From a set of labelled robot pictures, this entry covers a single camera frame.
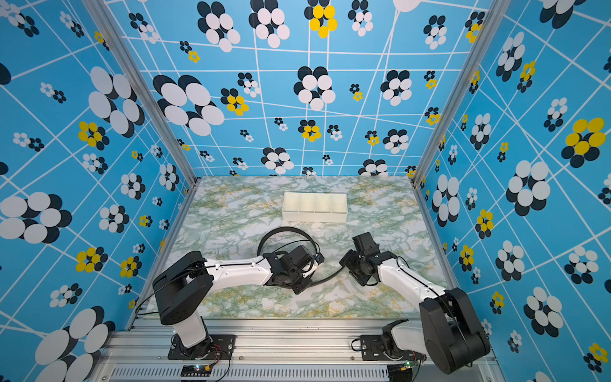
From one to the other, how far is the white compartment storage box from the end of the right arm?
27cm

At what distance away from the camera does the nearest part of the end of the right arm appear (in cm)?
64

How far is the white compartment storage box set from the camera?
1.07 metres
